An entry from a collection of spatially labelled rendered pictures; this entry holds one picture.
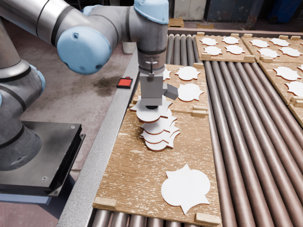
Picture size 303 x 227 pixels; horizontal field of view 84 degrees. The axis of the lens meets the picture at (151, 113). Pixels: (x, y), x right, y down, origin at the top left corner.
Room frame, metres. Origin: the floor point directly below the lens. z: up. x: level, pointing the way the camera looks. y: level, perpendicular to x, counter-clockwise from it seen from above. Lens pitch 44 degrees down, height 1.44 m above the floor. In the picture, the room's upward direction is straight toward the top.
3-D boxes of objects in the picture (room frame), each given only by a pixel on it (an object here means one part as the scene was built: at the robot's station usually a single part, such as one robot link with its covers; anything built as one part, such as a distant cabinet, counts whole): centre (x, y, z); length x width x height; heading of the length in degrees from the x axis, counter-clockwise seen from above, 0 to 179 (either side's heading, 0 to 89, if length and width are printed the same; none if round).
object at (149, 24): (0.43, 0.00, 1.32); 0.09 x 0.08 x 0.11; 85
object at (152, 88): (0.42, -0.02, 1.16); 0.12 x 0.09 x 0.16; 89
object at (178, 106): (0.75, -0.11, 0.93); 0.41 x 0.35 x 0.02; 170
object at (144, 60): (0.42, 0.00, 1.24); 0.08 x 0.08 x 0.05
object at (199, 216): (0.12, -0.14, 0.95); 0.06 x 0.02 x 0.03; 82
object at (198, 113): (0.51, -0.20, 0.95); 0.06 x 0.02 x 0.03; 82
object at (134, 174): (0.33, -0.04, 0.93); 0.41 x 0.35 x 0.02; 172
